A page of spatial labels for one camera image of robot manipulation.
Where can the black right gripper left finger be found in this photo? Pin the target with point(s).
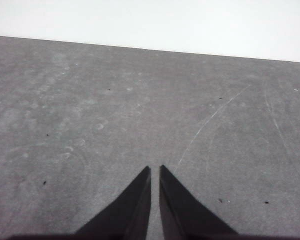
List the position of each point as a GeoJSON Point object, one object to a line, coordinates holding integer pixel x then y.
{"type": "Point", "coordinates": [130, 212]}

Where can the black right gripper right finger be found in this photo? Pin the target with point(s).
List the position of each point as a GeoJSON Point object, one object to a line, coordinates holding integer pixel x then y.
{"type": "Point", "coordinates": [180, 212]}

